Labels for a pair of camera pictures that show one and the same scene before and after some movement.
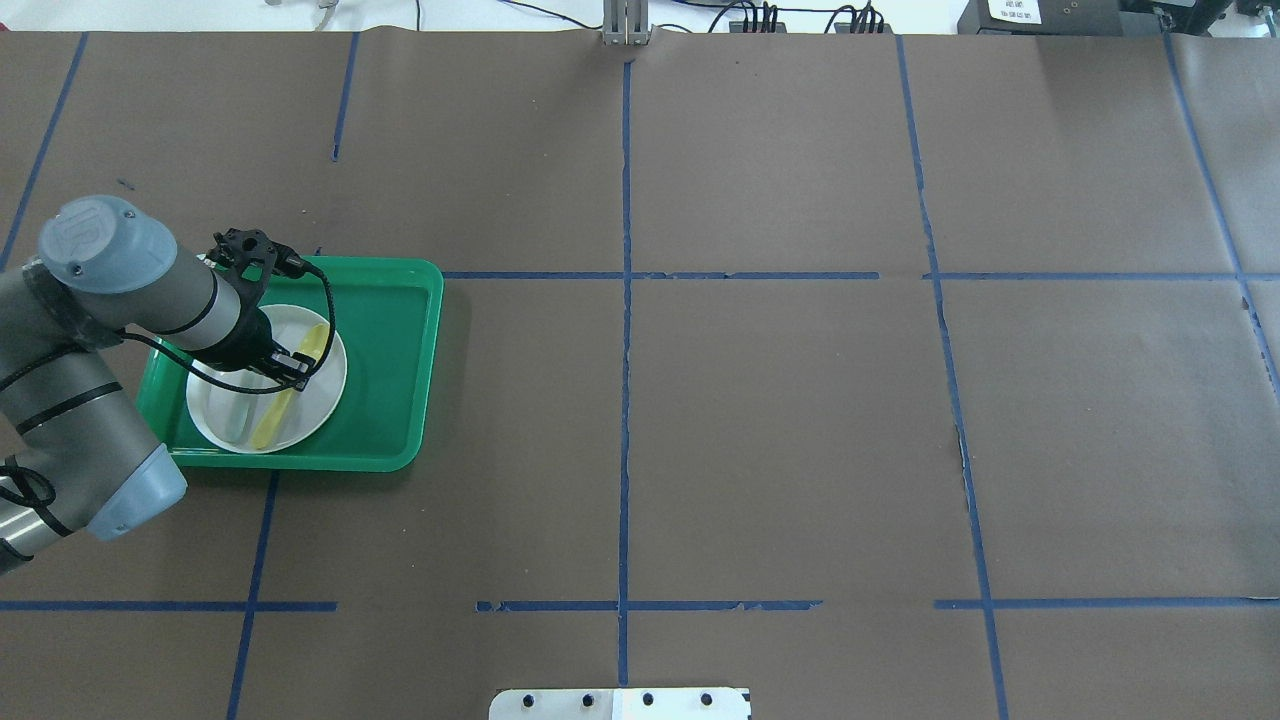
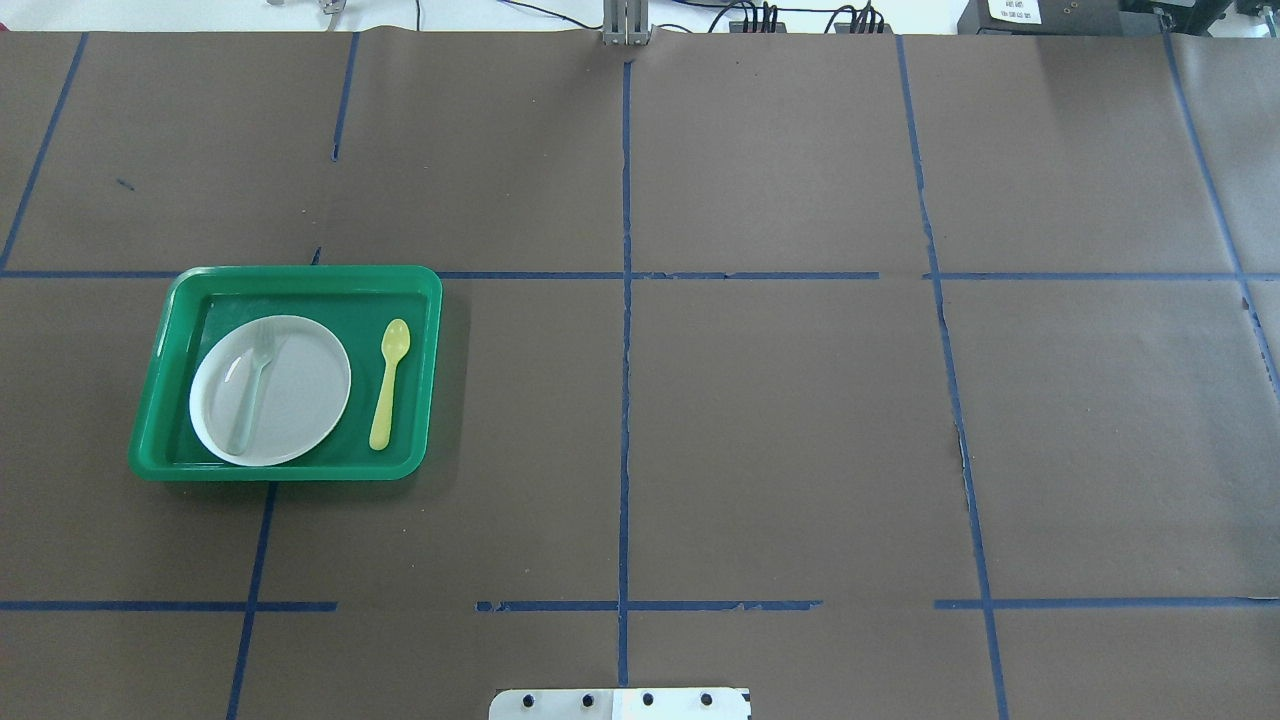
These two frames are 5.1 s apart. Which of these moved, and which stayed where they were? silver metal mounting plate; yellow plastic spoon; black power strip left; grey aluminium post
Moved: yellow plastic spoon
Stayed: silver metal mounting plate; grey aluminium post; black power strip left
